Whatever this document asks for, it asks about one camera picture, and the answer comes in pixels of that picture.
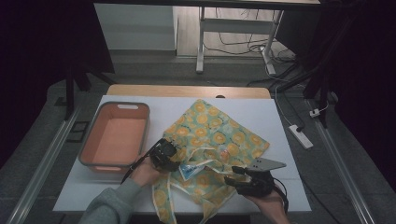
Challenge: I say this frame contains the person's left hand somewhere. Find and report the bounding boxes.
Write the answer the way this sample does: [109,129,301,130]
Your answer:
[130,153,164,189]

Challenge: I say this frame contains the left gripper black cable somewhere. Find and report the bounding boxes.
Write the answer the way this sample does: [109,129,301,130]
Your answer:
[120,139,163,186]

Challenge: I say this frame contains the white table mat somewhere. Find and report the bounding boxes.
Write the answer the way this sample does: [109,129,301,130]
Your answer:
[52,94,312,215]

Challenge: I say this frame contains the toothpaste tube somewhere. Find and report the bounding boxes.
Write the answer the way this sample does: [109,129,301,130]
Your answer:
[179,162,201,182]

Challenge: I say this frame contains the orange basket with grey rim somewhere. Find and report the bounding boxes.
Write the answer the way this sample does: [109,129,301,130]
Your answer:
[78,101,151,175]

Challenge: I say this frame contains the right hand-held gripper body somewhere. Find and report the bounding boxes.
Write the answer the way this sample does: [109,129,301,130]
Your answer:
[235,157,288,198]

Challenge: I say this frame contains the wooden table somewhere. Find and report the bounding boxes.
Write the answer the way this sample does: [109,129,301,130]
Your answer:
[106,84,272,100]

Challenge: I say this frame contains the white power strip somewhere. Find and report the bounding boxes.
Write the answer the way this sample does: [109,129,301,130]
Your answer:
[288,124,315,150]

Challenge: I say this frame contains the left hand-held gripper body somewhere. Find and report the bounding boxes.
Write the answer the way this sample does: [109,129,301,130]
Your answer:
[149,137,182,173]

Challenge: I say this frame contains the black floor cable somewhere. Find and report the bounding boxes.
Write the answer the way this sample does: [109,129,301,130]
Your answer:
[246,62,306,133]

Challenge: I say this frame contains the white desk frame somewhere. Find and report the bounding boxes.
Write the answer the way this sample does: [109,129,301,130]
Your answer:
[195,6,285,76]

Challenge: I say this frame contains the black floor plate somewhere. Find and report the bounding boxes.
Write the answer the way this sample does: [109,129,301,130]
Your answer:
[65,120,91,144]

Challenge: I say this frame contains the person's right hand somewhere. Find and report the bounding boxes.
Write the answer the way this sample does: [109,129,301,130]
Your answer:
[246,183,289,223]

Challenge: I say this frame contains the white cabinet panel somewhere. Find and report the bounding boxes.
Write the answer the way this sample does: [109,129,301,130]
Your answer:
[93,3,179,51]

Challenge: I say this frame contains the black curtain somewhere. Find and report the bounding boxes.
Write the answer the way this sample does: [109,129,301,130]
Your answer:
[311,0,396,190]
[0,0,116,171]

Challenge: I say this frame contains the black stand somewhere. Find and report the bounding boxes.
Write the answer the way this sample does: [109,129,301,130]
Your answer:
[55,60,119,121]
[275,59,332,129]

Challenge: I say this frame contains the aluminium rail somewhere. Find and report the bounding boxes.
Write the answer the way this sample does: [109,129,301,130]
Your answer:
[305,98,376,224]
[6,105,82,224]

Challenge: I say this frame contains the yellow floral tote bag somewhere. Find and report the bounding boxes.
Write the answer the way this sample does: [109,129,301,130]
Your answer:
[150,98,271,224]

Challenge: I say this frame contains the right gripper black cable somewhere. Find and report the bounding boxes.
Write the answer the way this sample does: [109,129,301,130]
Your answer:
[272,176,290,215]

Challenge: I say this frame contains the tangled floor cables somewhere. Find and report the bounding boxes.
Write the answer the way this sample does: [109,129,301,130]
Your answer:
[204,8,297,64]

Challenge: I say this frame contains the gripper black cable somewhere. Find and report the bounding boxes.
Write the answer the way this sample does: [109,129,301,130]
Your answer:
[272,176,290,215]
[120,139,163,186]

